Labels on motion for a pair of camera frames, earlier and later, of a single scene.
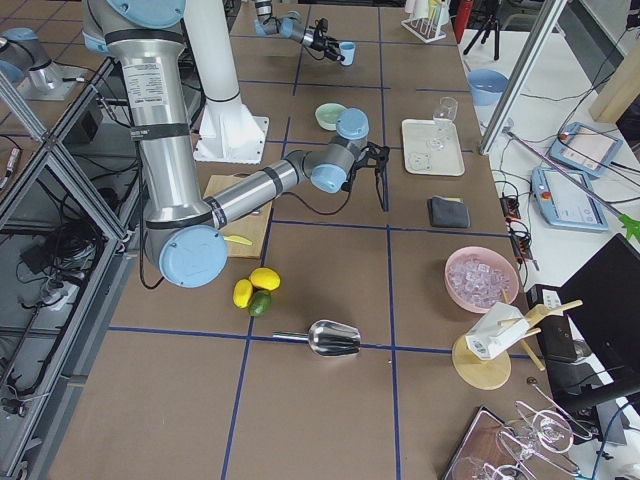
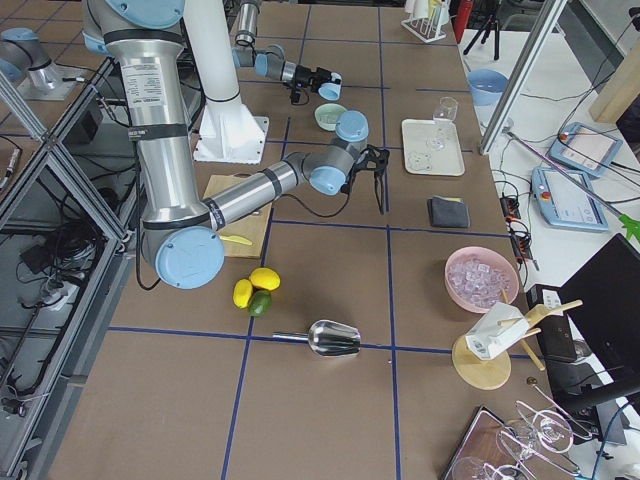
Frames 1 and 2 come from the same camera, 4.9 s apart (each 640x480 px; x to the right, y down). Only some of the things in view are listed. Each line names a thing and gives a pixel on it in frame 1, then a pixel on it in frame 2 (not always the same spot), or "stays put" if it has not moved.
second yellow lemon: [242, 293] stays put
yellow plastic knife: [237, 239] stays put
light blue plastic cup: [348, 50] -> [331, 90]
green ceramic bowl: [326, 115] stays put
